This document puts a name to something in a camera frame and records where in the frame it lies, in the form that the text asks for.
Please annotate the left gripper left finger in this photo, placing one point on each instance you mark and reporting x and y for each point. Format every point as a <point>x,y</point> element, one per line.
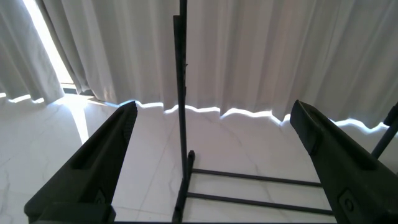
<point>90,174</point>

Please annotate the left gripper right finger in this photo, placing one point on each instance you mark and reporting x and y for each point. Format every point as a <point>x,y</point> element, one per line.
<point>351,174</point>

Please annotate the black clothes rack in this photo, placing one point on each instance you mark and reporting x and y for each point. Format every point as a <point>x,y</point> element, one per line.
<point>180,77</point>

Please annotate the white curtain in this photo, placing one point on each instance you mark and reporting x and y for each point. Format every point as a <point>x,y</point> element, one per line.
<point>248,46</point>
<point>18,46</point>

